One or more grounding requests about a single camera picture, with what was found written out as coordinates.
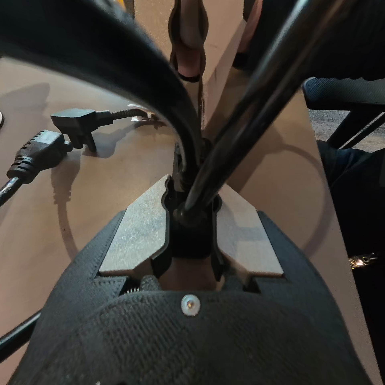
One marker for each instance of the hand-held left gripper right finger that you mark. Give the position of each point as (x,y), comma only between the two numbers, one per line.
(246,237)

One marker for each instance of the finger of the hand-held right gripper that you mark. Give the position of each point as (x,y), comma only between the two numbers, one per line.
(204,27)
(174,30)

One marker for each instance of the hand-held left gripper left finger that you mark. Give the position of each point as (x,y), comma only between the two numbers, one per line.
(135,234)

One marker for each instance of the person's right forearm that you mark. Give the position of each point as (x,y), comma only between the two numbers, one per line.
(252,24)

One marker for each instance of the black ribbed power connector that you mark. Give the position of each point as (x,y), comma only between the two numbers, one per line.
(39,147)

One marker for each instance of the black three-pin plug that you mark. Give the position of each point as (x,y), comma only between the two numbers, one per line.
(72,118)

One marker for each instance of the person's dark trouser leg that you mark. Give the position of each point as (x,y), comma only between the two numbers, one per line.
(355,186)

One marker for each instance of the person's black shirt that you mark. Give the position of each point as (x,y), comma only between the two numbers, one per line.
(346,36)

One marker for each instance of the black office chair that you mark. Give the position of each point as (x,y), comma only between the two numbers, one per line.
(340,93)

